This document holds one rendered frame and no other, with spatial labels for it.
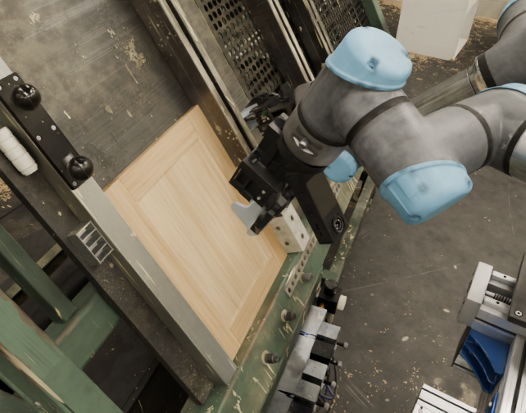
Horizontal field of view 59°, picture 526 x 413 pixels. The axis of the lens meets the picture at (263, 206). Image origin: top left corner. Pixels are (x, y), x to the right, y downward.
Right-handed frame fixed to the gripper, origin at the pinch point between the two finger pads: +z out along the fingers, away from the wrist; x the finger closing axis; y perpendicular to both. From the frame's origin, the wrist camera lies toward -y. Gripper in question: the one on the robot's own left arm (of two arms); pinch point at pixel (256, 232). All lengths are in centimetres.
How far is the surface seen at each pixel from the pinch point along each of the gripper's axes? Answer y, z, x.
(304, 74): 24, 29, -80
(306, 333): -27, 55, -27
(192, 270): 5.7, 33.5, -6.1
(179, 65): 40, 16, -33
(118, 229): 19.5, 20.3, 5.2
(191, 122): 29.4, 22.5, -28.1
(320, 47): 29, 31, -103
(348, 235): -32, 116, -126
